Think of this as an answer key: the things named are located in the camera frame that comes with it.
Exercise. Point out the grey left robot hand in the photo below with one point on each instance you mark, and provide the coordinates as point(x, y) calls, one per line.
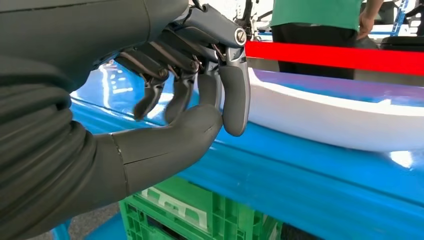
point(66, 33)

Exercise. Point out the person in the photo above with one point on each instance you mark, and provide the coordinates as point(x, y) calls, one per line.
point(314, 16)

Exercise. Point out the long red barrier belt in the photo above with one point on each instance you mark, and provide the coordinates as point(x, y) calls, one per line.
point(331, 56)

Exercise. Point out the black bag with grey panel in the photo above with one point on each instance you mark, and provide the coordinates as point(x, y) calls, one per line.
point(400, 43)

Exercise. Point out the green plastic crate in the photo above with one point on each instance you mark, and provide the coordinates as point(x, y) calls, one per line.
point(225, 215)

